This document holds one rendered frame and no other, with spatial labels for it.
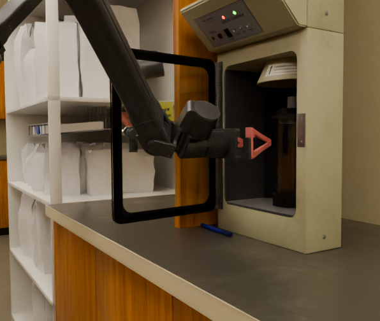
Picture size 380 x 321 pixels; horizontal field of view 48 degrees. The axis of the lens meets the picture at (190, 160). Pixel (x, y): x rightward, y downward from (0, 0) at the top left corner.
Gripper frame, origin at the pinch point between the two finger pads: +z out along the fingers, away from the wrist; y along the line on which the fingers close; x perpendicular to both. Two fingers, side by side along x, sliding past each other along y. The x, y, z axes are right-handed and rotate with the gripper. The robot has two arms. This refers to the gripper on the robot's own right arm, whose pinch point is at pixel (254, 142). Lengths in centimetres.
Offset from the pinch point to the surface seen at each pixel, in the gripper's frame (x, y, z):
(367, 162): 6.9, 3.7, 45.0
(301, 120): -4.6, -13.0, 2.3
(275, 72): -16.1, -2.5, 4.5
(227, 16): -28.8, 2.2, -5.2
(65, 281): 47, 71, -27
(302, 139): -0.5, -13.2, 2.2
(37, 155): 5, 148, -20
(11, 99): -28, 209, -23
